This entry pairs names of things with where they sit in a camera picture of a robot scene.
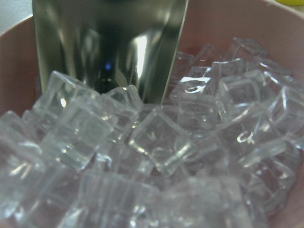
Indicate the half lemon slice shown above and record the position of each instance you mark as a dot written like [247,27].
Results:
[291,2]

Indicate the pink bowl of ice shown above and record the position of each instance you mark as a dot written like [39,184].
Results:
[225,148]

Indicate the silver metal ice scoop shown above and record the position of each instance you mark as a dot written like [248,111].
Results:
[110,43]

